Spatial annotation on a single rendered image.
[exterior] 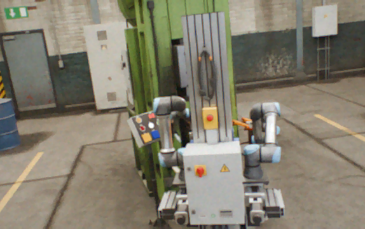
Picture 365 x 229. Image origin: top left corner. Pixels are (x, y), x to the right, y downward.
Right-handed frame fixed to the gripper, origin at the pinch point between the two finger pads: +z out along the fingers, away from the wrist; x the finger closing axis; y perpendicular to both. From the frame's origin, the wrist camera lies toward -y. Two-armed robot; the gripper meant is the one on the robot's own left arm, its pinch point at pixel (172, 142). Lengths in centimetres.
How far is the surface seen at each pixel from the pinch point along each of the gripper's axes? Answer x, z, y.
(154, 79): -19, -53, -41
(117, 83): -226, 24, -528
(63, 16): -349, -143, -562
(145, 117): -24.7, -23.3, -9.3
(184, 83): 11, -47, -40
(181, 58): 10, -72, -40
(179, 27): 9, -100, -56
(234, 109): 56, -7, -79
